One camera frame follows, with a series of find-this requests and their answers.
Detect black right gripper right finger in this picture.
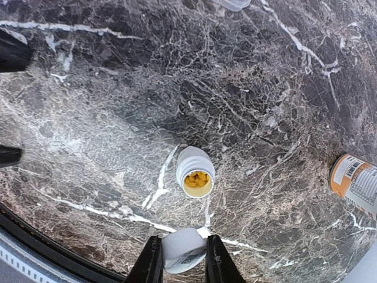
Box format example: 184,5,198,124
205,235,246,283

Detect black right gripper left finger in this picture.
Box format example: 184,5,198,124
123,236,163,283

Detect white pill bottle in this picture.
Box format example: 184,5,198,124
161,228,207,274
176,146,215,198

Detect orange pill bottle grey cap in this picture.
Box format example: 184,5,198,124
329,153,377,220

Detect clear plastic pill organizer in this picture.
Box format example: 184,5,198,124
213,0,251,12

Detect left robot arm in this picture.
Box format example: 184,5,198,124
1,28,34,169

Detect yellow pills inside bottle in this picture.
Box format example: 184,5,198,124
184,172,210,188

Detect white pill bottle front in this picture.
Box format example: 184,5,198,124
161,228,207,274

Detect white slotted cable duct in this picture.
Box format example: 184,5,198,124
1,246,56,283

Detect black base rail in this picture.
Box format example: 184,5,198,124
1,204,126,282

